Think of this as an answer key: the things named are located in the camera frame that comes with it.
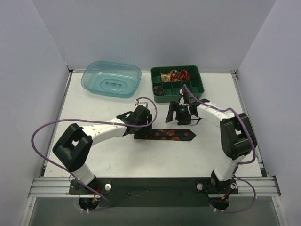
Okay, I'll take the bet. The red black rolled tie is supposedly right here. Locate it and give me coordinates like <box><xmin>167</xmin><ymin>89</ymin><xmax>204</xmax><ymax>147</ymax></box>
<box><xmin>170</xmin><ymin>69</ymin><xmax>180</xmax><ymax>82</ymax></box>

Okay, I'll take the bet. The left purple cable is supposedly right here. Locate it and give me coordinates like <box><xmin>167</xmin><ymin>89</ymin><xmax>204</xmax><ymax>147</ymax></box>
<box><xmin>31</xmin><ymin>97</ymin><xmax>158</xmax><ymax>211</ymax></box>

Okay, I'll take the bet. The dark rolled tie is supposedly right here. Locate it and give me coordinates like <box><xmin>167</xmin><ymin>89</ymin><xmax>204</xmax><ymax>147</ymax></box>
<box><xmin>153</xmin><ymin>85</ymin><xmax>164</xmax><ymax>96</ymax></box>

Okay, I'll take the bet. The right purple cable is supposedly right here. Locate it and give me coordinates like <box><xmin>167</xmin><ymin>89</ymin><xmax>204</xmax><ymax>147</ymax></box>
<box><xmin>182</xmin><ymin>84</ymin><xmax>257</xmax><ymax>214</ymax></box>

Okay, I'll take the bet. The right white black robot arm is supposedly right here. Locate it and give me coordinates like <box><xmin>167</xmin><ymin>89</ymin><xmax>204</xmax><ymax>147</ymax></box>
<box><xmin>165</xmin><ymin>94</ymin><xmax>257</xmax><ymax>190</ymax></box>

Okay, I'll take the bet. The aluminium extrusion rail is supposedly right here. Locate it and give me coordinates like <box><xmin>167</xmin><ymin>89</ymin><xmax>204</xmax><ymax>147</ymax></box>
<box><xmin>28</xmin><ymin>177</ymin><xmax>281</xmax><ymax>197</ymax></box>

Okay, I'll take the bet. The black orange floral necktie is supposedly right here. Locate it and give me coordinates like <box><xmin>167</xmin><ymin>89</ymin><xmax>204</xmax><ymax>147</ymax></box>
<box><xmin>134</xmin><ymin>129</ymin><xmax>196</xmax><ymax>141</ymax></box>

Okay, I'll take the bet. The purple cable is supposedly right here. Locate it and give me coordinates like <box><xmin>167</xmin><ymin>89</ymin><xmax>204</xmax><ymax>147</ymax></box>
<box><xmin>31</xmin><ymin>97</ymin><xmax>158</xmax><ymax>211</ymax></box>
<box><xmin>182</xmin><ymin>84</ymin><xmax>257</xmax><ymax>214</ymax></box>

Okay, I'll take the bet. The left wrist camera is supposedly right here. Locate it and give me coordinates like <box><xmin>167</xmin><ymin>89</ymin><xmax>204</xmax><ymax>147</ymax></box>
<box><xmin>135</xmin><ymin>100</ymin><xmax>148</xmax><ymax>109</ymax></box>

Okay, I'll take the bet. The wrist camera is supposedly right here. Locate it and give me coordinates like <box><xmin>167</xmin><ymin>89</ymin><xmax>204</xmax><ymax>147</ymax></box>
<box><xmin>179</xmin><ymin>89</ymin><xmax>195</xmax><ymax>106</ymax></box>
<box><xmin>135</xmin><ymin>100</ymin><xmax>148</xmax><ymax>109</ymax></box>

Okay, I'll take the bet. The teal transparent plastic tub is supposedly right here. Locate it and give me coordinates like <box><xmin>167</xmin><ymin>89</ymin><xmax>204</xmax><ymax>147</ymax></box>
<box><xmin>81</xmin><ymin>61</ymin><xmax>142</xmax><ymax>98</ymax></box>

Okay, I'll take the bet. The beige patterned rolled tie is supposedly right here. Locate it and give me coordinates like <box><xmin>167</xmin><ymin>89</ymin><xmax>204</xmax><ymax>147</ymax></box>
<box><xmin>161</xmin><ymin>73</ymin><xmax>171</xmax><ymax>82</ymax></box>

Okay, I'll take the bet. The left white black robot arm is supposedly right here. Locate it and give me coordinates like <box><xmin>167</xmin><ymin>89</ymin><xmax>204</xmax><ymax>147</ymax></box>
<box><xmin>52</xmin><ymin>102</ymin><xmax>151</xmax><ymax>185</ymax></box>

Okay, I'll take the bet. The orange red rolled tie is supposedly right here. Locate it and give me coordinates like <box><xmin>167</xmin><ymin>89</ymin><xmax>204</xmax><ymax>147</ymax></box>
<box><xmin>180</xmin><ymin>69</ymin><xmax>190</xmax><ymax>81</ymax></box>

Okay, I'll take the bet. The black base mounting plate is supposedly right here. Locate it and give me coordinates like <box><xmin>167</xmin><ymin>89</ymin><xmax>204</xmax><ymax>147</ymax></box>
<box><xmin>73</xmin><ymin>178</ymin><xmax>236</xmax><ymax>210</ymax></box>

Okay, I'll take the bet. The green compartment organizer tray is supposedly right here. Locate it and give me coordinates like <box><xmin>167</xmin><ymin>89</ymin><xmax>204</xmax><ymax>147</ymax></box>
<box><xmin>150</xmin><ymin>65</ymin><xmax>205</xmax><ymax>103</ymax></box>

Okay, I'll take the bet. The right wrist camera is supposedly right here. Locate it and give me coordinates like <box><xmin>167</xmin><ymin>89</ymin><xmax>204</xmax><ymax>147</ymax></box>
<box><xmin>179</xmin><ymin>89</ymin><xmax>195</xmax><ymax>106</ymax></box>

